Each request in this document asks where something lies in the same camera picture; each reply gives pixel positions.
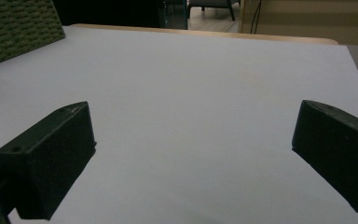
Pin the dark cabinet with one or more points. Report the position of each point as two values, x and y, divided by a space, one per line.
105 12

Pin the light wooden furniture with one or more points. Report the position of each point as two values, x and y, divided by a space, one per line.
317 21

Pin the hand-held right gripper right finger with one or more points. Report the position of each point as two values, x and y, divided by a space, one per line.
338 149

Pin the green woven basket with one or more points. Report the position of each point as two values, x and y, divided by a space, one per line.
12 28

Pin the dark chair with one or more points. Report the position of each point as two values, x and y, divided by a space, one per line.
211 3

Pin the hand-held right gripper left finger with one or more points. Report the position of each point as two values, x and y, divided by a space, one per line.
46 161

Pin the white table board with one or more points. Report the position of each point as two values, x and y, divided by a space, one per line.
183 93

